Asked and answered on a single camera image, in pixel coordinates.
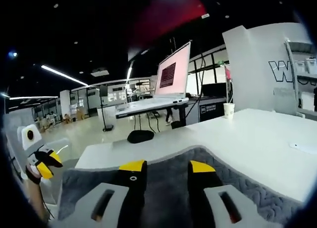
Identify black hand strap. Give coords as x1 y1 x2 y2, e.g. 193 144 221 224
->
25 167 43 186

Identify white ceiling light strip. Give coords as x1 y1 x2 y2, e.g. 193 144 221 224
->
41 64 90 87
125 64 134 84
9 95 59 100

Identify black speaker on stand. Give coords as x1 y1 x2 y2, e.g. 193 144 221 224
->
99 85 114 133

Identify black round stool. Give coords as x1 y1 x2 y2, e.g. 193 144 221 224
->
126 129 155 144

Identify grey wall cabinet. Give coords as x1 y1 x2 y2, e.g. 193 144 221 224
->
273 87 298 115

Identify white laptop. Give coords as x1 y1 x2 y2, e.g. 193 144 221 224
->
115 41 192 120

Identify white chest-worn device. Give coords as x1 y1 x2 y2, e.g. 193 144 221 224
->
3 111 35 149

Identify brown cardboard boxes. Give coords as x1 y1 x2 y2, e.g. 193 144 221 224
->
62 108 85 124

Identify ceiling air conditioner cassette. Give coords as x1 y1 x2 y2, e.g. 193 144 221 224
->
90 68 110 78

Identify black counter desk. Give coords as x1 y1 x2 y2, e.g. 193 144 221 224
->
197 96 228 123

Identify grey metal shelf rack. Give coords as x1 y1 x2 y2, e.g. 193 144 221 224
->
284 37 317 117

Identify grey quilted towel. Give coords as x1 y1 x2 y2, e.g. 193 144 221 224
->
58 145 304 228

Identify pink banner stand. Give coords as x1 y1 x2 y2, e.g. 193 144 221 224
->
223 64 234 105

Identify white paper cup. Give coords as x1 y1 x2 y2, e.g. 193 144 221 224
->
223 103 235 120

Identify black monitor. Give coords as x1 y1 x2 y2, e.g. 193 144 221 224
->
201 83 228 99

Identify person's left hand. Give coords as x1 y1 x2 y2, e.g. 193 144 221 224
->
25 163 43 186

